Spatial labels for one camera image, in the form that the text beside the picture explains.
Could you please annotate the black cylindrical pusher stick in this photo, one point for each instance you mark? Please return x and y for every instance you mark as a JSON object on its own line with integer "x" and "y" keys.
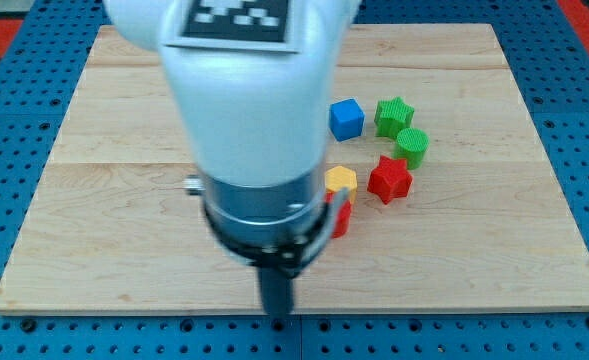
{"x": 276, "y": 292}

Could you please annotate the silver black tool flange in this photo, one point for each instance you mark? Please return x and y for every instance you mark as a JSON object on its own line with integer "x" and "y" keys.
{"x": 283, "y": 227}

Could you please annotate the red circle block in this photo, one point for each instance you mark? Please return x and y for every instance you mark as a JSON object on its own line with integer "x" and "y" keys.
{"x": 341, "y": 223}

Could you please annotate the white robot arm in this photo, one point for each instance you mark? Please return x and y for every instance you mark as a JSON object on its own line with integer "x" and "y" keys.
{"x": 252, "y": 81}

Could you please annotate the yellow hexagon block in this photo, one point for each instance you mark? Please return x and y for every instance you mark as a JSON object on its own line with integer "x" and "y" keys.
{"x": 340, "y": 177}

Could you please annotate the red star block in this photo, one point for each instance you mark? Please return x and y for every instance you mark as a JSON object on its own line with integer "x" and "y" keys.
{"x": 390, "y": 179}

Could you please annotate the blue cube block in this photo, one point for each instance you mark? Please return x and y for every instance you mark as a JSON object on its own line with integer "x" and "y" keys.
{"x": 346, "y": 119}

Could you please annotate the green cylinder block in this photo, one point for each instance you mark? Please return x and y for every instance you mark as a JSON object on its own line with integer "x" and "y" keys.
{"x": 411, "y": 144}

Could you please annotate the green star block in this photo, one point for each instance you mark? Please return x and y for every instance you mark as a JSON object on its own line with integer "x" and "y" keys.
{"x": 392, "y": 116}

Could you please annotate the light wooden board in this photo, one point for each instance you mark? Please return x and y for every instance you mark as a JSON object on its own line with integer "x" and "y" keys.
{"x": 484, "y": 229}

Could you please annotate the black white fiducial marker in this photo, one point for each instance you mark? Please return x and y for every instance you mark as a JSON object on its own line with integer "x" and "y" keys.
{"x": 252, "y": 25}

